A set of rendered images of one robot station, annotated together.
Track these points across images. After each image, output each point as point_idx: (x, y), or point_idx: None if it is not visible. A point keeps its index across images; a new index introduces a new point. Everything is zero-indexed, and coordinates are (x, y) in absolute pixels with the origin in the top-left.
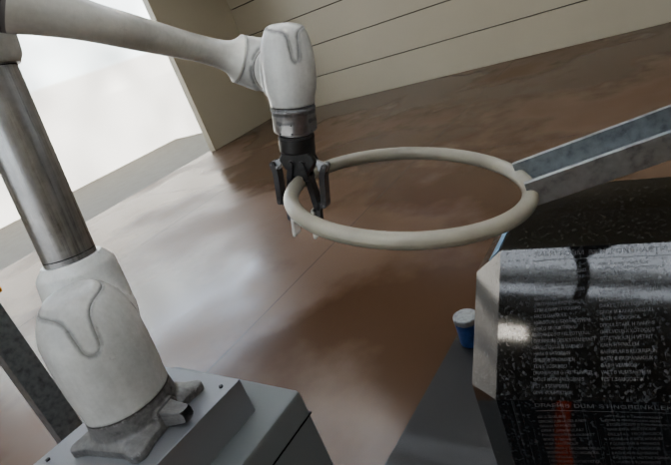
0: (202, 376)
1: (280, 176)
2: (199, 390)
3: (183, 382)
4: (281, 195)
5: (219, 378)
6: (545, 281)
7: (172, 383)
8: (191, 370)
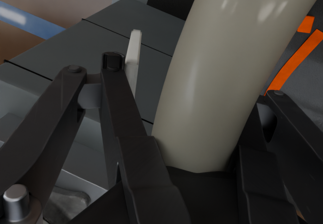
0: (75, 180)
1: (49, 177)
2: (89, 205)
3: (66, 202)
4: (77, 129)
5: (100, 190)
6: None
7: (63, 223)
8: (18, 90)
